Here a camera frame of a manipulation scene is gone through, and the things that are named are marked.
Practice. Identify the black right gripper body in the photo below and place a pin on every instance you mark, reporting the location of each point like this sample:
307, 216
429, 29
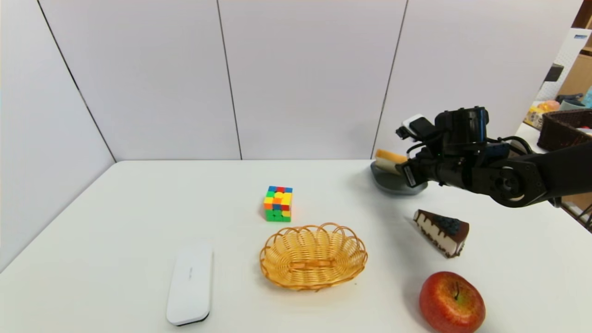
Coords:
410, 175

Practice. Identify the white bread slice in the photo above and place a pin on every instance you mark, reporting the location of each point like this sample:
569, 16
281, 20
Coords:
388, 161

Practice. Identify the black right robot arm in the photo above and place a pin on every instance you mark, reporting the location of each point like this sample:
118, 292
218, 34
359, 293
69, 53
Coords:
508, 178

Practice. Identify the grey dish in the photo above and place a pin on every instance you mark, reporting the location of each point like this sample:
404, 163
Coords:
388, 185

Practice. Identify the chocolate cake slice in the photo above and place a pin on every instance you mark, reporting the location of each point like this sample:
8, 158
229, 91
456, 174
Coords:
441, 231

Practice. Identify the white side table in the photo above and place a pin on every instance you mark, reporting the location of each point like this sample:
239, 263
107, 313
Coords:
527, 134

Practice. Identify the yellow wicker basket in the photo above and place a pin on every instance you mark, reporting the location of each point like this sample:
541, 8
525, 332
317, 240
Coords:
312, 256

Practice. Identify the red apple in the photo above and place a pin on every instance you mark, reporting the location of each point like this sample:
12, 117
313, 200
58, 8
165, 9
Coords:
448, 303

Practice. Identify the multicoloured puzzle cube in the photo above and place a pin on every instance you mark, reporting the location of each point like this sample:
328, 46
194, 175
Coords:
278, 204

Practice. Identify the yellow snack box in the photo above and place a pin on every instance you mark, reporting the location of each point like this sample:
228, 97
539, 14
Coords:
536, 115

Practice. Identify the dark brown woven basket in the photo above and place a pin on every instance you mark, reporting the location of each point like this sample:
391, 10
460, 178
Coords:
564, 129

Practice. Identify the teal cup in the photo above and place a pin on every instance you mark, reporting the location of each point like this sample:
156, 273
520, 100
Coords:
570, 105

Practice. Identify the black box on pegboard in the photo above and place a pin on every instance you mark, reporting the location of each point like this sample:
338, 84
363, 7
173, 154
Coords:
552, 73

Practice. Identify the wooden cabinet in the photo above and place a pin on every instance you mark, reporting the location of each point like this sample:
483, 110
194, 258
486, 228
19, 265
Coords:
578, 76

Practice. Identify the white pegboard panel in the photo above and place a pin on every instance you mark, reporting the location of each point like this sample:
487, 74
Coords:
566, 53

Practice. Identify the white whiteboard eraser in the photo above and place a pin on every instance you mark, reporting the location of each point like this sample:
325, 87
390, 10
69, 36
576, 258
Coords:
189, 282

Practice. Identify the white wrist camera black mount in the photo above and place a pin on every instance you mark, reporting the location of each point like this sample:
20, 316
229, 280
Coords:
416, 126

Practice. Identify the black chair frame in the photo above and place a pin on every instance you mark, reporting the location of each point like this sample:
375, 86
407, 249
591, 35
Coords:
583, 217

